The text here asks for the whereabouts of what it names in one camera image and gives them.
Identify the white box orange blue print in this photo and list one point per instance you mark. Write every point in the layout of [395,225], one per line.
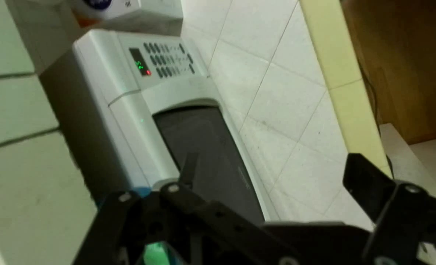
[130,15]

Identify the white flat panel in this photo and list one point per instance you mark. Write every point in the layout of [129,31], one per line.
[425,156]

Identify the white microwave oven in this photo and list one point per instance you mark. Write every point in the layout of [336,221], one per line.
[130,97]

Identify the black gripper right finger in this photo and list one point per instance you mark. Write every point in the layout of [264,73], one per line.
[400,215]

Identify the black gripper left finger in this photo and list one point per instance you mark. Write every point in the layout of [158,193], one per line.
[189,221]

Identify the green wrapper in bowl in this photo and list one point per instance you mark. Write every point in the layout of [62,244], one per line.
[155,255]

